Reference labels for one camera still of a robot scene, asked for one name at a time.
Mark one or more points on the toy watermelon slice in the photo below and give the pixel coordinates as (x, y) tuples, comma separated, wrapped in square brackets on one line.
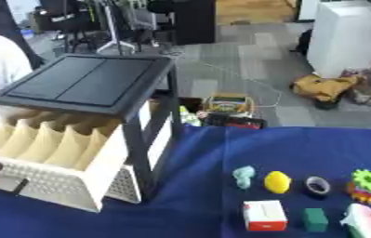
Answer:
[(366, 223)]

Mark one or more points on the black cabinet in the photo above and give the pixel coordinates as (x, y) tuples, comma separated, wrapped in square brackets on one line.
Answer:
[(90, 80)]

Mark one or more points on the yellow bag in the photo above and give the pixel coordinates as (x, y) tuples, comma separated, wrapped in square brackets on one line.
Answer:
[(324, 86)]

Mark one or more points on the white and red box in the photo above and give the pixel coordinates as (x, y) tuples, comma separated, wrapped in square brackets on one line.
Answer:
[(264, 215)]

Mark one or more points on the pale teal soft toy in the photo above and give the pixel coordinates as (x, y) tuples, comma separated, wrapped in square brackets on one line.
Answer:
[(243, 176)]

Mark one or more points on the green block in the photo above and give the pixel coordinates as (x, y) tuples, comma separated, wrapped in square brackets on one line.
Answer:
[(315, 220)]

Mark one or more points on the white cabinet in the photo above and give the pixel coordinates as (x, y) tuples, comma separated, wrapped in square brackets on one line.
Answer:
[(345, 40)]

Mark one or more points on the green gear stacking toy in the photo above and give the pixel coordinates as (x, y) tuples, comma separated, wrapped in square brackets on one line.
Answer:
[(367, 184)]

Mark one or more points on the yellow toy lemon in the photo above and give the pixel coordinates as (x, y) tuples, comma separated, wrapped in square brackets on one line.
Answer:
[(276, 182)]

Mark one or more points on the white tripod stand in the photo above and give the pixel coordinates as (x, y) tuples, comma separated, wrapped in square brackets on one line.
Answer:
[(115, 40)]

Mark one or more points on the black and red crate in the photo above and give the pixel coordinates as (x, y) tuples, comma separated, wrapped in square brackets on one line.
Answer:
[(234, 121)]

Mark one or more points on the grey tape roll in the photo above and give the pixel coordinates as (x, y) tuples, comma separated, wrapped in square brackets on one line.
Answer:
[(317, 186)]

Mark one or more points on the pale compartment drawer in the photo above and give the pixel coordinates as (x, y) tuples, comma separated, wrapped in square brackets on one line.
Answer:
[(58, 155)]

